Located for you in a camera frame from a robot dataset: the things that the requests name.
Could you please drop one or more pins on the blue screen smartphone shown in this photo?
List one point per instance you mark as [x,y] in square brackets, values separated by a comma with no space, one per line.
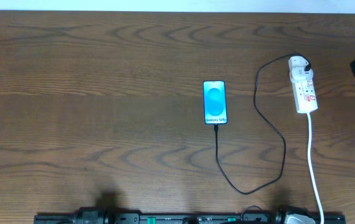
[214,98]

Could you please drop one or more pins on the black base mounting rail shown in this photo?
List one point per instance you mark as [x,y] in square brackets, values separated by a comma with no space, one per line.
[253,214]

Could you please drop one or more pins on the white power strip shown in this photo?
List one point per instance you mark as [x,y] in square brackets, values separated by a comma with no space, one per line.
[304,96]

